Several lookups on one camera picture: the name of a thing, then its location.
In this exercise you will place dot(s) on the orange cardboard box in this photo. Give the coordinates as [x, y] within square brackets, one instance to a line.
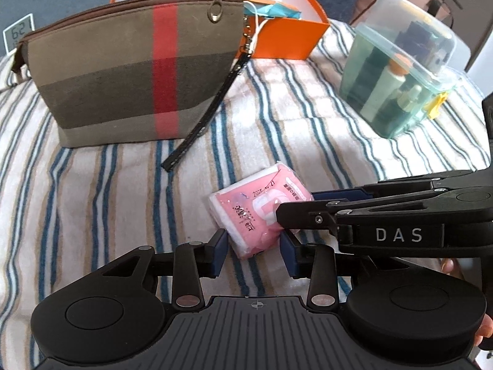
[285, 38]

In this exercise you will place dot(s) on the person's right hand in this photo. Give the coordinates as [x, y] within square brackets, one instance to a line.
[450, 268]

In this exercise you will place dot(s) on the striped blanket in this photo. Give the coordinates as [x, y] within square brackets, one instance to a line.
[115, 200]

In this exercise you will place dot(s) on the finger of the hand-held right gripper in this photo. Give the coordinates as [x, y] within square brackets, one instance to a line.
[308, 216]
[339, 193]

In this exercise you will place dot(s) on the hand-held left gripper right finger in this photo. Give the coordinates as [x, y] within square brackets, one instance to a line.
[289, 256]

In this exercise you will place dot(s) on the white bottle with orange cap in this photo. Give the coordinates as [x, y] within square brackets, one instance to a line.
[381, 92]

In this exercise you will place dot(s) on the clear plastic storage box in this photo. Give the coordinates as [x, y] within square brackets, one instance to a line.
[369, 65]

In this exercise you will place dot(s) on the brown plaid zipper pouch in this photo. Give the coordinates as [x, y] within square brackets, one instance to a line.
[108, 77]

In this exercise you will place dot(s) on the pink tissue pack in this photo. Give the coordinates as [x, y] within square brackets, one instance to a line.
[250, 212]

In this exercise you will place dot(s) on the clear dropper bottle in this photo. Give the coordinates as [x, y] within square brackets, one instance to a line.
[404, 104]

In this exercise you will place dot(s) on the white digital clock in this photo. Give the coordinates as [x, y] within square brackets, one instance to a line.
[19, 32]

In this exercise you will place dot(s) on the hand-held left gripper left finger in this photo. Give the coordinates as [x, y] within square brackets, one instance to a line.
[219, 254]

